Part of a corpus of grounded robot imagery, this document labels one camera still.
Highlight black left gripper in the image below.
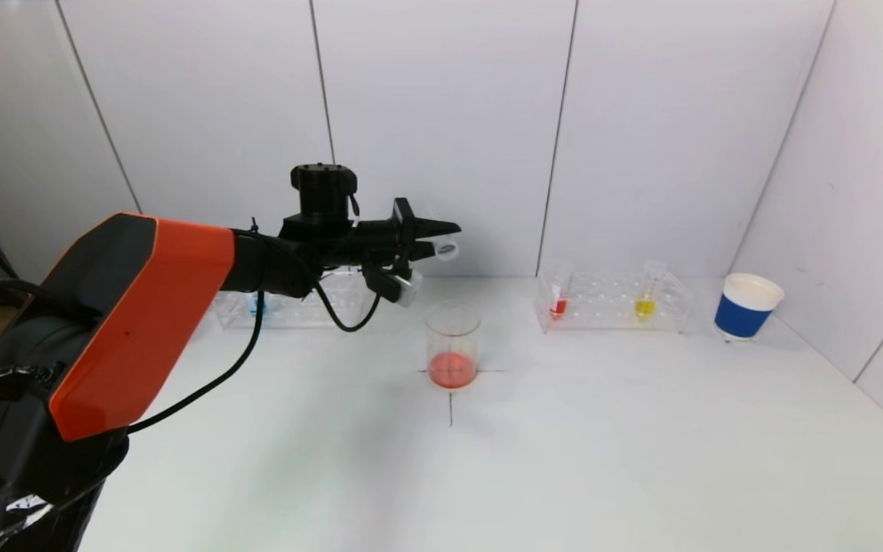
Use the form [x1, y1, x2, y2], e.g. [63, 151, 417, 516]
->
[354, 197, 462, 266]

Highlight clear glass beaker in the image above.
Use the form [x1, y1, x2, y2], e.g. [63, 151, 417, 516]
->
[424, 301, 482, 392]

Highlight clear acrylic test tube rack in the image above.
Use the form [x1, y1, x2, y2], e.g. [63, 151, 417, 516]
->
[212, 268, 369, 330]
[535, 268, 694, 334]

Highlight test tube with red liquid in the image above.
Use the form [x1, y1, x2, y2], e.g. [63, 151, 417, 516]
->
[550, 270, 571, 320]

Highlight test tube with yellow liquid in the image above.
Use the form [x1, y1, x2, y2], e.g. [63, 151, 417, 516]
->
[635, 261, 667, 323]

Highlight blue and white paper cup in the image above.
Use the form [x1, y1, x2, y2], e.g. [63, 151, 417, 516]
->
[714, 273, 786, 343]

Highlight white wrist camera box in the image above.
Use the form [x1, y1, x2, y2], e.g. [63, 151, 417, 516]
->
[376, 268, 424, 309]

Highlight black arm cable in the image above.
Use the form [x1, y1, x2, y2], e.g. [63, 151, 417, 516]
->
[126, 230, 381, 434]

